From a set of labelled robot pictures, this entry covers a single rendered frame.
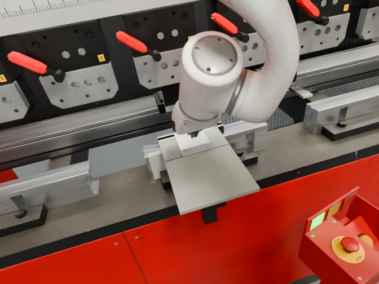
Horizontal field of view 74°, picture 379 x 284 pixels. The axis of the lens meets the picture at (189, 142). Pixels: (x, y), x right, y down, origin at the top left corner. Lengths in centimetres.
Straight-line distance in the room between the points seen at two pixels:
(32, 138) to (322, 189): 101
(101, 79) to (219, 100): 33
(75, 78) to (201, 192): 37
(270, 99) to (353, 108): 66
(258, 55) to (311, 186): 46
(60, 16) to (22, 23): 7
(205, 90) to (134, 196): 49
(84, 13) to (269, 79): 38
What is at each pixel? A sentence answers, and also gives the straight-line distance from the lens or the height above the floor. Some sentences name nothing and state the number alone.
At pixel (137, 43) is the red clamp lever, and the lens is 55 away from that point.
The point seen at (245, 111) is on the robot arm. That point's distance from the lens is 38.
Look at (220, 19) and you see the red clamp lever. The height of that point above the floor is 130.
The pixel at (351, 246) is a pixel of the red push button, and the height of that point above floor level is 81.
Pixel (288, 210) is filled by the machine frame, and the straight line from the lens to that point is 94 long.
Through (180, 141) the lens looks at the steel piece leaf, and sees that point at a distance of 71.
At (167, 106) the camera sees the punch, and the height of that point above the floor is 110.
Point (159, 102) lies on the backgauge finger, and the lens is 89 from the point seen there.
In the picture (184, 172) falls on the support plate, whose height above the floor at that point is 100.
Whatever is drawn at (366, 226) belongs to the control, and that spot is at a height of 73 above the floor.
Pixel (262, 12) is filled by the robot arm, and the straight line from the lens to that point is 31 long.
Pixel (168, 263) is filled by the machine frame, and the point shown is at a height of 60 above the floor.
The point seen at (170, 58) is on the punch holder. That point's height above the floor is 124.
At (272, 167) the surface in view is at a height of 87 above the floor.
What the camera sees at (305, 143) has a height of 87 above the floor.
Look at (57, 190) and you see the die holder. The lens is 81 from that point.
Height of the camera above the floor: 141
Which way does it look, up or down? 36 degrees down
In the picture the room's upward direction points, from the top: 9 degrees counter-clockwise
